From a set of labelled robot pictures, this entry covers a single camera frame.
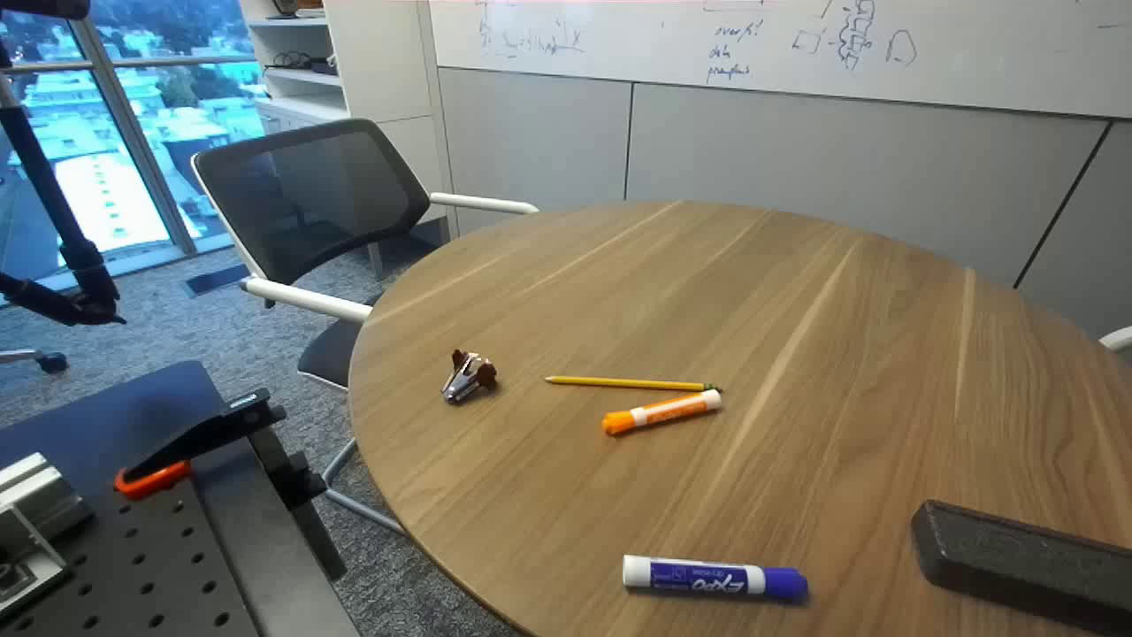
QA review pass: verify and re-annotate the blue and white marker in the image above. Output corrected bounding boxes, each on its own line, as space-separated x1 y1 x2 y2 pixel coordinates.
619 553 813 606

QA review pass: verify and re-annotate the black whiteboard eraser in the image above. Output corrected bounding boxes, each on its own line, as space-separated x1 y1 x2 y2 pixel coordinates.
910 498 1132 637

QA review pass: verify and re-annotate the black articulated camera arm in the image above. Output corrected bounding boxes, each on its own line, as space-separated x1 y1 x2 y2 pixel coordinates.
0 0 129 329

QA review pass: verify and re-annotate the black perforated breadboard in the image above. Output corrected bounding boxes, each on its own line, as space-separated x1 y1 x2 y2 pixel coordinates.
0 357 360 637

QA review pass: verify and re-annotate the grey window frame post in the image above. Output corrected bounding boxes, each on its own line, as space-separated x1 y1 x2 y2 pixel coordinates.
70 16 203 260

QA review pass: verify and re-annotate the orange and white marker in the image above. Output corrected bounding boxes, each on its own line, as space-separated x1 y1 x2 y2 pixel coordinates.
599 389 725 439

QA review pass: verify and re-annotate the silver aluminium extrusion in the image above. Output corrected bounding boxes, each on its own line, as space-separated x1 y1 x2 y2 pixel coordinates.
0 450 94 618

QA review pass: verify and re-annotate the black clamp with orange handle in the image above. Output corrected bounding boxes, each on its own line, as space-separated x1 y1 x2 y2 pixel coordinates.
114 389 349 582

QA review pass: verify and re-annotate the whiteboard with writing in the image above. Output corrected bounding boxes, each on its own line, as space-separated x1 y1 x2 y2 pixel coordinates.
423 0 1132 125

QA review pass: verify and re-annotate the black chair caster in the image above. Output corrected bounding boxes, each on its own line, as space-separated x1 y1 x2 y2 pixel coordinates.
0 344 70 379

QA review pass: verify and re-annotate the white shelf unit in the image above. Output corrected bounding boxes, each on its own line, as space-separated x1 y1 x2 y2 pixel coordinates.
238 0 354 125

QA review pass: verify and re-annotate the black mesh office chair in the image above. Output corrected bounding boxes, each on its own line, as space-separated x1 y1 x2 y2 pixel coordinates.
188 115 543 539

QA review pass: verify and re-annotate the yellow pencil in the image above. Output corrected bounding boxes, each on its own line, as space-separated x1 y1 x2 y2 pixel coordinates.
543 370 725 397

